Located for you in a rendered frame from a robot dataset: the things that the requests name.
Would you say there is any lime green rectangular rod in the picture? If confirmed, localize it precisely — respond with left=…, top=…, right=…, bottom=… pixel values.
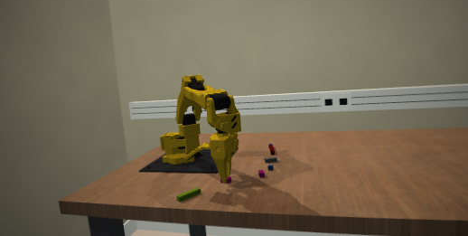
left=177, top=187, right=201, bottom=202

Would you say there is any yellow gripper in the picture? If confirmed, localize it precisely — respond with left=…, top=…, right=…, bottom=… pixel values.
left=184, top=131, right=239, bottom=184

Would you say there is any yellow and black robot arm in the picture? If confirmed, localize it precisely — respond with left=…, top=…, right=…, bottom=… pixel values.
left=162, top=75, right=241, bottom=165

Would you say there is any red rod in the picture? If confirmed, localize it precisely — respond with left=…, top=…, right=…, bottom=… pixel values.
left=269, top=145, right=275, bottom=155

